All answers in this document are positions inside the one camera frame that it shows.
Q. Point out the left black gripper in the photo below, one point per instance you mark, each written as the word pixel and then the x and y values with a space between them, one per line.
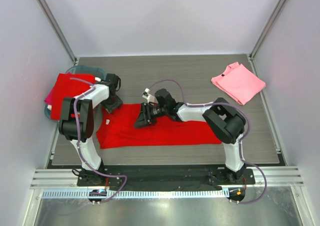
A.
pixel 117 103

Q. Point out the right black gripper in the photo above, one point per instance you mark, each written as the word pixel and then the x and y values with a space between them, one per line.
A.
pixel 146 114

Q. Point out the red t-shirt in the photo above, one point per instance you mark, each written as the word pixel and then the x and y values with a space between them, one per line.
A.
pixel 117 130
pixel 68 85

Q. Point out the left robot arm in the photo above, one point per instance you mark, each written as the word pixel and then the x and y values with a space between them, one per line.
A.
pixel 77 124

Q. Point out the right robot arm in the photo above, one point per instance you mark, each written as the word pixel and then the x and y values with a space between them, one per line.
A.
pixel 226 123

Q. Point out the folded red t-shirt on stack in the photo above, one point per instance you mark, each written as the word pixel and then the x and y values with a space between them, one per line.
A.
pixel 68 85

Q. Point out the stack of folded clothes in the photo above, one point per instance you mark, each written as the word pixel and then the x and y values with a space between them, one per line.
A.
pixel 48 100

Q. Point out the teal plastic basket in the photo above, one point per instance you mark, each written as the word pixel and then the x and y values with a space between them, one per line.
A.
pixel 80 69

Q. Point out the folded pink t-shirt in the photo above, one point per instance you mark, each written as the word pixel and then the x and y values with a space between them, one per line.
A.
pixel 239 83

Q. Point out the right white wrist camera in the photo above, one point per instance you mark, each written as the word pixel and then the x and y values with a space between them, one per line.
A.
pixel 146 95

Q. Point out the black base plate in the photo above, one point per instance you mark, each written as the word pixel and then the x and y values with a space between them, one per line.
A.
pixel 148 177

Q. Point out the slotted cable duct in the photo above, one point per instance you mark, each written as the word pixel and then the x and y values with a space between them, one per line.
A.
pixel 99 193

